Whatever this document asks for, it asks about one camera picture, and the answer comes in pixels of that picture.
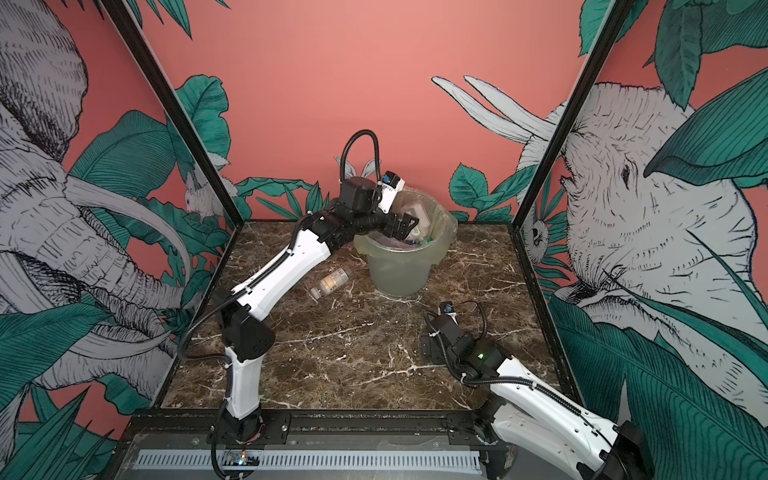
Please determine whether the green mesh waste bin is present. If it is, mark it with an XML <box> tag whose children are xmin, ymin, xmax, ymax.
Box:
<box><xmin>364</xmin><ymin>194</ymin><xmax>448</xmax><ymax>299</ymax></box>

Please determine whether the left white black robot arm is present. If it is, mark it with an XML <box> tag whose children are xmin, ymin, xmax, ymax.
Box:
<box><xmin>222</xmin><ymin>172</ymin><xmax>419</xmax><ymax>421</ymax></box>

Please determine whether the right black frame post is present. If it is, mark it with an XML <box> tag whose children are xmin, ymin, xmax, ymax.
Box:
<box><xmin>512</xmin><ymin>0</ymin><xmax>634</xmax><ymax>232</ymax></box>

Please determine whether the black frame post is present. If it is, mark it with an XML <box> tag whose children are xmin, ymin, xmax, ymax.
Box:
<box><xmin>512</xmin><ymin>0</ymin><xmax>634</xmax><ymax>232</ymax></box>
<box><xmin>101</xmin><ymin>0</ymin><xmax>245</xmax><ymax>228</ymax></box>

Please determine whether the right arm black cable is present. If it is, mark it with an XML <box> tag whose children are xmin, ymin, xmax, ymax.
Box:
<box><xmin>425</xmin><ymin>299</ymin><xmax>613</xmax><ymax>457</ymax></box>

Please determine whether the beige label small bottle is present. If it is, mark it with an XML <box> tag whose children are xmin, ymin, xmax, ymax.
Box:
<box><xmin>408</xmin><ymin>203</ymin><xmax>432</xmax><ymax>242</ymax></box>

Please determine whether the white slotted cable duct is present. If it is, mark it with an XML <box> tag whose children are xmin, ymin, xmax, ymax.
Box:
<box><xmin>131</xmin><ymin>449</ymin><xmax>484</xmax><ymax>474</ymax></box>

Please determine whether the left black frame post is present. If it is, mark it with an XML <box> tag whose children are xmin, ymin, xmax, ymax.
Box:
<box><xmin>101</xmin><ymin>0</ymin><xmax>245</xmax><ymax>228</ymax></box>

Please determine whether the orange label small bottle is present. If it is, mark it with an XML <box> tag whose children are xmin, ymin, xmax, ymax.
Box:
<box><xmin>308</xmin><ymin>267</ymin><xmax>352</xmax><ymax>300</ymax></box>

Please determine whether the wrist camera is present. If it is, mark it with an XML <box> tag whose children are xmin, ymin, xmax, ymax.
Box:
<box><xmin>378</xmin><ymin>171</ymin><xmax>405</xmax><ymax>214</ymax></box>
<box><xmin>438</xmin><ymin>301</ymin><xmax>455</xmax><ymax>315</ymax></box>

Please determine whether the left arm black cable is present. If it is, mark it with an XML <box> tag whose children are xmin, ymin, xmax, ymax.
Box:
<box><xmin>176</xmin><ymin>129</ymin><xmax>383</xmax><ymax>361</ymax></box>

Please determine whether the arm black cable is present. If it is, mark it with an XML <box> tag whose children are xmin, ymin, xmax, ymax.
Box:
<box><xmin>425</xmin><ymin>299</ymin><xmax>613</xmax><ymax>457</ymax></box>
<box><xmin>176</xmin><ymin>129</ymin><xmax>383</xmax><ymax>361</ymax></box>

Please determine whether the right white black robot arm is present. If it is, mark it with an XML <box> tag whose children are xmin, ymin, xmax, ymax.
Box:
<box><xmin>424</xmin><ymin>305</ymin><xmax>656</xmax><ymax>479</ymax></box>

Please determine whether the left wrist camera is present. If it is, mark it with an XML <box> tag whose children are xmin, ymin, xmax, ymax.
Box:
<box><xmin>378</xmin><ymin>171</ymin><xmax>405</xmax><ymax>214</ymax></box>

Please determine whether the black front mounting rail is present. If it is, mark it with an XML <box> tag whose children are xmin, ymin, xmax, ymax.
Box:
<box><xmin>122</xmin><ymin>408</ymin><xmax>498</xmax><ymax>446</ymax></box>

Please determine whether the translucent plastic bin liner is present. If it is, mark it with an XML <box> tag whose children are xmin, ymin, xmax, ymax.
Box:
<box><xmin>353</xmin><ymin>187</ymin><xmax>458</xmax><ymax>269</ymax></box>

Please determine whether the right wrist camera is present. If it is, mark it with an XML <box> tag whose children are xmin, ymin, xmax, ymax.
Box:
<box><xmin>438</xmin><ymin>301</ymin><xmax>455</xmax><ymax>315</ymax></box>

